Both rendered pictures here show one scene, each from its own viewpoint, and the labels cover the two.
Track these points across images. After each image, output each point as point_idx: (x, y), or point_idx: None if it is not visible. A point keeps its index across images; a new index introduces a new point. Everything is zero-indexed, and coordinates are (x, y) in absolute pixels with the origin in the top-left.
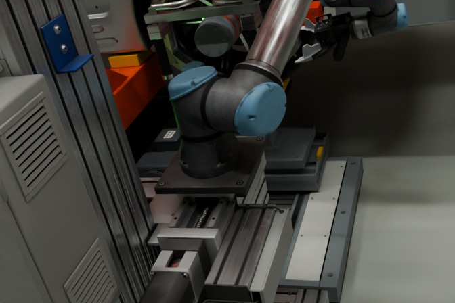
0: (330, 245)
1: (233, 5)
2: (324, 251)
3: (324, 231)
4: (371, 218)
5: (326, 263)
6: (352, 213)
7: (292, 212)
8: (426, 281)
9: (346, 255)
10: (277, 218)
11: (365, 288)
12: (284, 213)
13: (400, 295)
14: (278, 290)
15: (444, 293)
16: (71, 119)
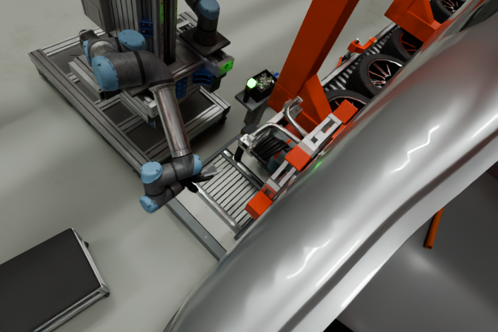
0: (187, 212)
1: None
2: (186, 207)
3: (199, 218)
4: (201, 258)
5: (177, 201)
6: (204, 244)
7: (230, 217)
8: (137, 243)
9: (181, 221)
10: (97, 87)
11: (158, 216)
12: (98, 90)
13: (141, 225)
14: (158, 155)
15: (124, 243)
16: None
